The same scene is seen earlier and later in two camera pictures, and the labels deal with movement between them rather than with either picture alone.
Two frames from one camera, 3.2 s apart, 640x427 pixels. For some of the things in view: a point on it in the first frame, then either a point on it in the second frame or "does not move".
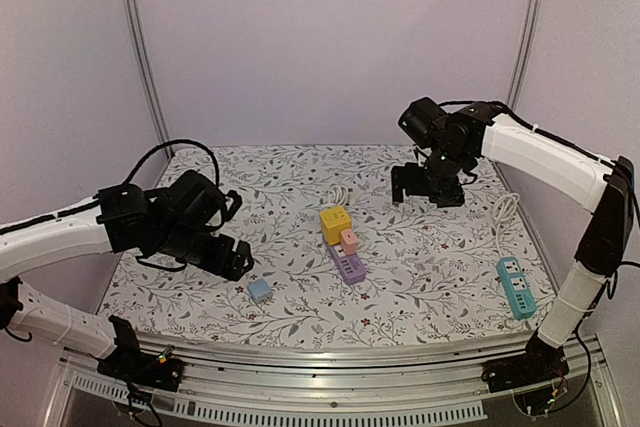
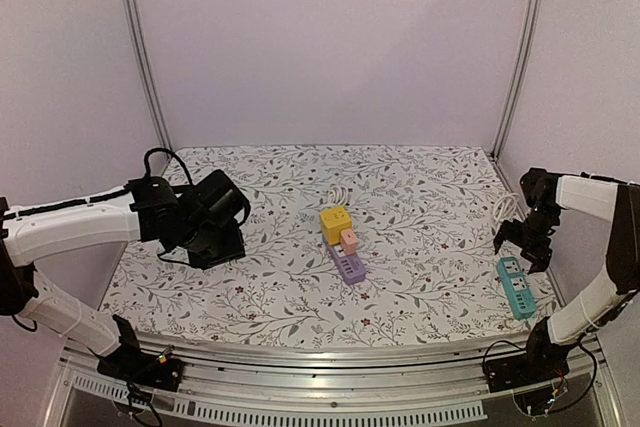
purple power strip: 350,265 does not move
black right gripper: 431,187 → 528,235
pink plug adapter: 349,241 does not move
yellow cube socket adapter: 333,222 does not move
